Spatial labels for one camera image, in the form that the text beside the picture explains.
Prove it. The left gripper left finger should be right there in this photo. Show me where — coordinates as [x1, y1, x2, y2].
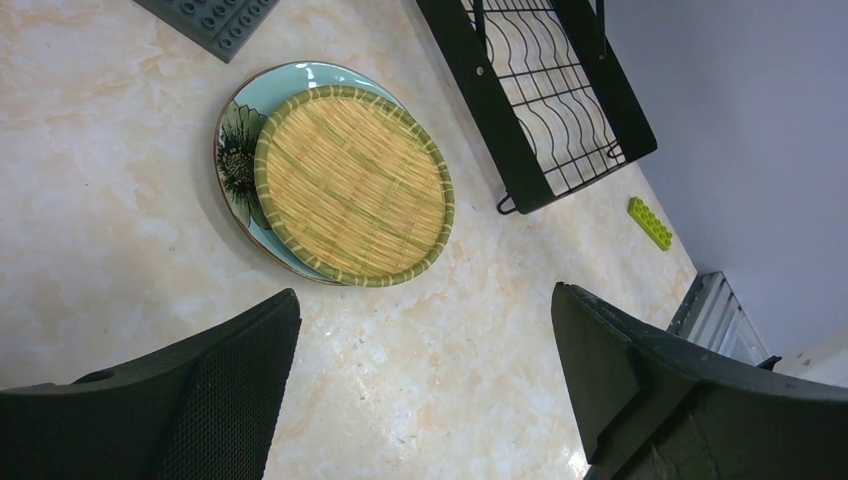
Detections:
[1, 289, 302, 479]

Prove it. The black wire dish rack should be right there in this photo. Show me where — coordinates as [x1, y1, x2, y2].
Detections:
[418, 0, 657, 215]

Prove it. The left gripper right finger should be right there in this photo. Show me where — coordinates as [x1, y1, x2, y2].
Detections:
[551, 283, 847, 479]

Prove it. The green card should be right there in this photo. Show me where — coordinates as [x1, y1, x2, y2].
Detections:
[627, 197, 673, 251]

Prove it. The yellow-rimmed patterned plate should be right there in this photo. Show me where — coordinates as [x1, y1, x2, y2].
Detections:
[254, 85, 456, 288]

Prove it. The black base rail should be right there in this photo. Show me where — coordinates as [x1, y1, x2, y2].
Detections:
[667, 271, 781, 371]

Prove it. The light green round plate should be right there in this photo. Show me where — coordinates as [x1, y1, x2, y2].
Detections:
[214, 61, 400, 286]

